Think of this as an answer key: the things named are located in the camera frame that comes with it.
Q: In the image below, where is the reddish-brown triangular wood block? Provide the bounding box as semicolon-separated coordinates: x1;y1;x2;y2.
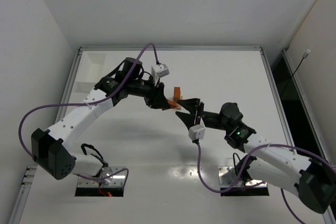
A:
167;99;181;110

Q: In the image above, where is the reddish-brown arch wood block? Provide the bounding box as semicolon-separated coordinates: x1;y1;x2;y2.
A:
173;87;181;102

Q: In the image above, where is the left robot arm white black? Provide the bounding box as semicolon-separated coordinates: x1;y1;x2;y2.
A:
31;57;170;180

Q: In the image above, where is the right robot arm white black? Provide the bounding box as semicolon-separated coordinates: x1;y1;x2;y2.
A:
176;98;335;214

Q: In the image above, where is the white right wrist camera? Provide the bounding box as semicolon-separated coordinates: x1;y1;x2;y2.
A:
188;124;206;142

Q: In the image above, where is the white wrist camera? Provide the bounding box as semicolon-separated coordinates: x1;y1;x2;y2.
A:
188;124;206;142
151;64;170;86

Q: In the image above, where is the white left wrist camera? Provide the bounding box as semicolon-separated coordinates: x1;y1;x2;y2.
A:
151;64;170;86

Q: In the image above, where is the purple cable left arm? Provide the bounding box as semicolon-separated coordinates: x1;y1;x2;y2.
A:
18;42;162;183

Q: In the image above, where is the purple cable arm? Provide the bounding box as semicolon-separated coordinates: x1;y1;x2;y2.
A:
18;42;162;183
196;142;336;224

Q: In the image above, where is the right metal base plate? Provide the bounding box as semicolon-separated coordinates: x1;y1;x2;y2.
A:
218;166;267;190

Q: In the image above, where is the metal base plate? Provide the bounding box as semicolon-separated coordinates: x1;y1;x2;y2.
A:
77;166;129;189
218;166;267;190

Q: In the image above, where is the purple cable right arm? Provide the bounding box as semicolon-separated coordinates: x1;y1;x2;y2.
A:
196;142;336;224

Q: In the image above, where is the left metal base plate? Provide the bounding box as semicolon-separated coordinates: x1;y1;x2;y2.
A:
77;166;129;189

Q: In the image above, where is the red wire under base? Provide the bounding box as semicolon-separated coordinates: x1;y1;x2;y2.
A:
98;184;113;197

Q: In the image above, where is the black cable white connector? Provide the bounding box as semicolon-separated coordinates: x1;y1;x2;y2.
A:
286;49;311;87

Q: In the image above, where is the aluminium table frame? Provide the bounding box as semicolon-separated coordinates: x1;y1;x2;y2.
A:
7;46;336;224

